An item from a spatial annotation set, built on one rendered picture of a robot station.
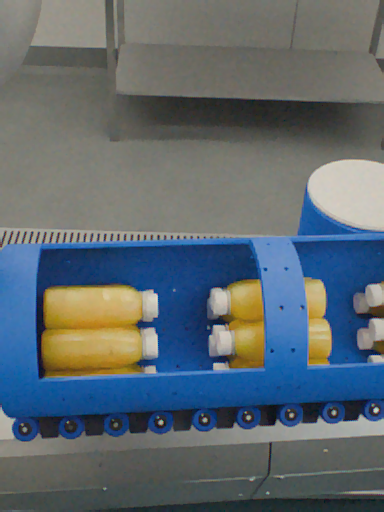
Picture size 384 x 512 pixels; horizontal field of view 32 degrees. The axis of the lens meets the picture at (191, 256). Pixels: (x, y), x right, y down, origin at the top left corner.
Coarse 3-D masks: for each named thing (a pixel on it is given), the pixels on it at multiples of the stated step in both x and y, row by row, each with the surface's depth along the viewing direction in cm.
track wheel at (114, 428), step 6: (108, 414) 112; (114, 414) 112; (120, 414) 112; (108, 420) 112; (114, 420) 112; (120, 420) 113; (126, 420) 113; (108, 426) 112; (114, 426) 112; (120, 426) 113; (126, 426) 113; (108, 432) 112; (114, 432) 113; (120, 432) 113
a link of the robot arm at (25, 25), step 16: (0, 0) 26; (16, 0) 27; (32, 0) 29; (0, 16) 27; (16, 16) 28; (32, 16) 30; (0, 32) 28; (16, 32) 29; (32, 32) 32; (0, 48) 29; (16, 48) 31; (0, 64) 31; (16, 64) 34; (0, 80) 34
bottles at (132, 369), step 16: (208, 304) 123; (144, 320) 122; (224, 320) 124; (240, 320) 116; (368, 336) 124; (112, 368) 108; (128, 368) 108; (144, 368) 116; (224, 368) 116; (240, 368) 110
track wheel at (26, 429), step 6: (18, 420) 111; (24, 420) 111; (30, 420) 111; (36, 420) 112; (12, 426) 111; (18, 426) 111; (24, 426) 111; (30, 426) 111; (36, 426) 111; (12, 432) 111; (18, 432) 111; (24, 432) 111; (30, 432) 111; (36, 432) 111; (18, 438) 111; (24, 438) 111; (30, 438) 111
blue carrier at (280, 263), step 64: (0, 256) 104; (64, 256) 118; (128, 256) 120; (192, 256) 121; (256, 256) 106; (320, 256) 125; (0, 320) 97; (192, 320) 127; (0, 384) 98; (64, 384) 100; (128, 384) 101; (192, 384) 102; (256, 384) 104; (320, 384) 105
